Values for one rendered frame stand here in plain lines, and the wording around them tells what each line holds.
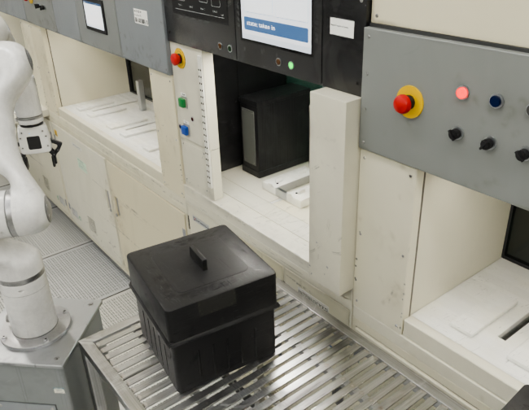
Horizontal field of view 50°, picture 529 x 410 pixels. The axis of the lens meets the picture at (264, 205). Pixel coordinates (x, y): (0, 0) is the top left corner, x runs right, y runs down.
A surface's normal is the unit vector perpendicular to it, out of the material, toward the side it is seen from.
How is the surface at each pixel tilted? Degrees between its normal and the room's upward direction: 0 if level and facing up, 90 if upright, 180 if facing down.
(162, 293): 0
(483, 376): 90
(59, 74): 90
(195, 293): 0
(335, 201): 90
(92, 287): 0
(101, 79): 90
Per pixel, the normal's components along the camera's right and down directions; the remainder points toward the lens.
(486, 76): -0.79, 0.31
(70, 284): -0.03, -0.88
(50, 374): -0.12, 0.47
